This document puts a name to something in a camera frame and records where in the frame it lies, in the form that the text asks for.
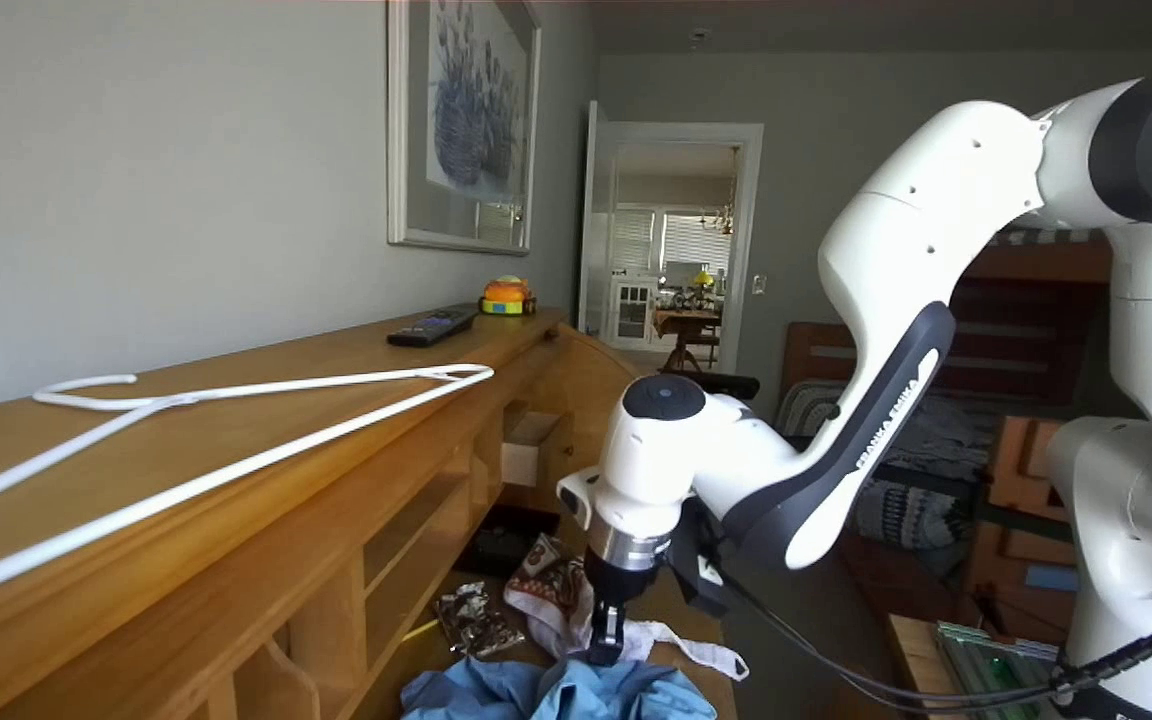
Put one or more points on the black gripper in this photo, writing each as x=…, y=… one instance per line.
x=614, y=588

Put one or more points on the blue cloth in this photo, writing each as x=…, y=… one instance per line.
x=573, y=689

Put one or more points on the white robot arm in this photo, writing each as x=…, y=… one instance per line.
x=688, y=472

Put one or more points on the white paper tag strip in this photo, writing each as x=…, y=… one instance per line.
x=646, y=635

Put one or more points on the crumpled snack wrapper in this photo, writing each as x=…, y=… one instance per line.
x=542, y=602

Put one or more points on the black remote control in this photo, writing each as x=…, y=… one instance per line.
x=434, y=325

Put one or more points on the yellow green toy block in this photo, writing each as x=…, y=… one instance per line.
x=505, y=296

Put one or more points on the wooden hutch desk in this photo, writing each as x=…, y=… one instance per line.
x=303, y=595

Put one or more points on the white plastic hanger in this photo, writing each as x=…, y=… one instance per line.
x=94, y=457

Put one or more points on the white door frame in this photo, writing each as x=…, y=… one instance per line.
x=665, y=235

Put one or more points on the framed wall picture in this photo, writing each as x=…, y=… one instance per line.
x=463, y=122

